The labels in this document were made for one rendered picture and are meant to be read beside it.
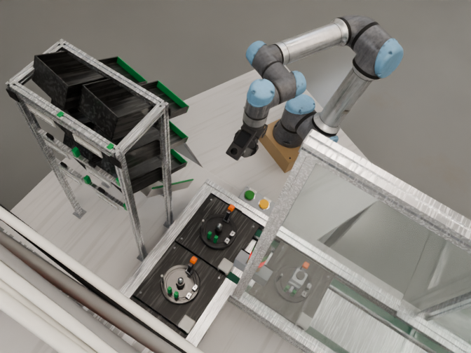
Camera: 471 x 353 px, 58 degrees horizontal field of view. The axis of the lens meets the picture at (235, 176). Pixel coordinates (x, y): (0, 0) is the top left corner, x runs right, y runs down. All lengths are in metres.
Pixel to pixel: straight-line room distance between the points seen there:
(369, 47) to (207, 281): 0.98
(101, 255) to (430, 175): 2.40
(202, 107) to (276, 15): 1.99
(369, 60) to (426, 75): 2.44
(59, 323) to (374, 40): 1.34
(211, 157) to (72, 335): 1.63
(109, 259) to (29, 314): 1.41
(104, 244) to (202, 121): 0.72
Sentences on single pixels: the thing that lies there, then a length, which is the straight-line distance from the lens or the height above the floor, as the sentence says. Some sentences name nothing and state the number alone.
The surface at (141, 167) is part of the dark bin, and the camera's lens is 1.46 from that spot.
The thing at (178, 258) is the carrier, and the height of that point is 0.97.
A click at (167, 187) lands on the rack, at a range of 1.45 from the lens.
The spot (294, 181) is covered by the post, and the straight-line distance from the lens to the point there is 0.76.
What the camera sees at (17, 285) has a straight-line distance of 0.36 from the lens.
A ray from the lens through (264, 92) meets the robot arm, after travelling 1.23.
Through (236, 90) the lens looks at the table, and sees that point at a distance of 2.17.
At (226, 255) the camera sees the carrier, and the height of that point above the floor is 0.97.
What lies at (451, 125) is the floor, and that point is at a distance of 3.72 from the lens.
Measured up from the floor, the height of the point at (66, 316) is 2.19.
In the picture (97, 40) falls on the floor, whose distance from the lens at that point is 3.63.
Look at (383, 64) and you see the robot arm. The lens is 1.51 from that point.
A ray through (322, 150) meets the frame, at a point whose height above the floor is 1.99.
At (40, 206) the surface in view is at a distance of 1.90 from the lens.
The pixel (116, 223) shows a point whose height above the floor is 0.86.
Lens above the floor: 2.52
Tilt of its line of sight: 61 degrees down
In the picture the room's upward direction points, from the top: 14 degrees clockwise
